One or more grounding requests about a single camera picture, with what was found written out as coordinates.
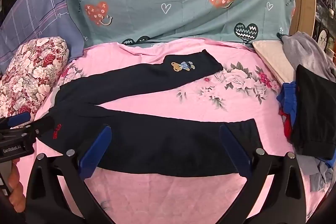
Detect black garment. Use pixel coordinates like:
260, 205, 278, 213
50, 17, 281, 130
290, 64, 336, 161

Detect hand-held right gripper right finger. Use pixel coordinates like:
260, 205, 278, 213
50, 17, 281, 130
218, 123, 315, 224

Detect blue plaid pillow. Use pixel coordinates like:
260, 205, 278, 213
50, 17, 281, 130
0, 0, 85, 75

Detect dark display shelf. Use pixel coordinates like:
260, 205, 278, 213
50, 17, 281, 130
314, 0, 336, 56

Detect grey garment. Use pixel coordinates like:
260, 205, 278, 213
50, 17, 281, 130
281, 31, 336, 83

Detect red floral pillow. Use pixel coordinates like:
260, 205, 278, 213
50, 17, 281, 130
0, 36, 70, 122

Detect red garment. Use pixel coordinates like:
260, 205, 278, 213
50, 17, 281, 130
279, 109, 293, 139

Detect person's left hand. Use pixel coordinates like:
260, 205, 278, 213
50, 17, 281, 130
7, 158, 26, 213

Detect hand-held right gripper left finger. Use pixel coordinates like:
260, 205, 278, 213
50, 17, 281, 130
25, 124, 116, 224

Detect blue garment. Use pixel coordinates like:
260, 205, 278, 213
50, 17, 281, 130
277, 82, 299, 135

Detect light blue-grey garment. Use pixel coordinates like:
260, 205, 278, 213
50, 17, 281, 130
297, 153, 334, 193

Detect dark navy pants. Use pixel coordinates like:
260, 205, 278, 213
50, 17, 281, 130
42, 49, 261, 178

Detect pink floral bed sheet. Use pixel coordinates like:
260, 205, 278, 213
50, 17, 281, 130
34, 39, 332, 224

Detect cream quilted pillow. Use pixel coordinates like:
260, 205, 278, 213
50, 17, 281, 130
252, 40, 300, 86

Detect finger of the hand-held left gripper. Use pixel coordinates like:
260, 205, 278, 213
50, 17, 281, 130
0, 112, 32, 131
26, 115, 57, 139

